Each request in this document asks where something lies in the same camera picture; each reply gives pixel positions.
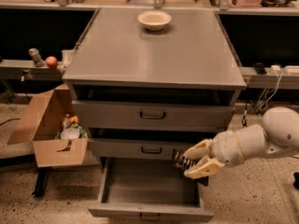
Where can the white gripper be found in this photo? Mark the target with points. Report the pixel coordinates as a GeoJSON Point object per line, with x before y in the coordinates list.
{"type": "Point", "coordinates": [224, 147]}

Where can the dark chocolate rxbar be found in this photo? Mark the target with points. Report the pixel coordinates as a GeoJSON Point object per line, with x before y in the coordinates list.
{"type": "Point", "coordinates": [183, 163]}

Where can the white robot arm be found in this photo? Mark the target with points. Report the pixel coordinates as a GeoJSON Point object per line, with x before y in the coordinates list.
{"type": "Point", "coordinates": [276, 137]}

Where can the grey top drawer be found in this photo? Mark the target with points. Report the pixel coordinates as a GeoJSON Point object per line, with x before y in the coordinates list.
{"type": "Point", "coordinates": [153, 117]}

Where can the grey drawer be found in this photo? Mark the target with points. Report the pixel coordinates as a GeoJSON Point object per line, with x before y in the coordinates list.
{"type": "Point", "coordinates": [148, 190]}
{"type": "Point", "coordinates": [153, 117]}
{"type": "Point", "coordinates": [135, 149]}

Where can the grey bottom drawer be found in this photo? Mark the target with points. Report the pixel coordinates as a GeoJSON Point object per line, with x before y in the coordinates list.
{"type": "Point", "coordinates": [148, 190]}

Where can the grey middle drawer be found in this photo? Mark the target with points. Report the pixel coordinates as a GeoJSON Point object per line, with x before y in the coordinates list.
{"type": "Point", "coordinates": [135, 149]}

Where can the grey drawer cabinet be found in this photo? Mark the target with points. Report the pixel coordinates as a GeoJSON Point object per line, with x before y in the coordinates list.
{"type": "Point", "coordinates": [186, 63]}

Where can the small black device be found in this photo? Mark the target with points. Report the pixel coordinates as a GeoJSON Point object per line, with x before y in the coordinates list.
{"type": "Point", "coordinates": [259, 68]}

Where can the white power strip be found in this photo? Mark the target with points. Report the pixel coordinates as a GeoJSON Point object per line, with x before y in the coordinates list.
{"type": "Point", "coordinates": [288, 70]}

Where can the orange fruit in box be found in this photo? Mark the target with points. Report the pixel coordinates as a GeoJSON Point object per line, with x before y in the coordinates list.
{"type": "Point", "coordinates": [74, 119]}

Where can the white bowl in box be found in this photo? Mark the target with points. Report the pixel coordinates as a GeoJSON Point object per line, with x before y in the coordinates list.
{"type": "Point", "coordinates": [70, 134]}

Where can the white ceramic bowl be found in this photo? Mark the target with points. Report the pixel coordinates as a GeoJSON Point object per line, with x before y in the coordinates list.
{"type": "Point", "coordinates": [154, 20]}

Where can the brown cardboard box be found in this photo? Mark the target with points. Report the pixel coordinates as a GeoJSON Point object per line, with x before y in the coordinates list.
{"type": "Point", "coordinates": [39, 124]}

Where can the red apple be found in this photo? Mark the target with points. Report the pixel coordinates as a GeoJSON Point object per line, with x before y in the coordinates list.
{"type": "Point", "coordinates": [51, 62]}

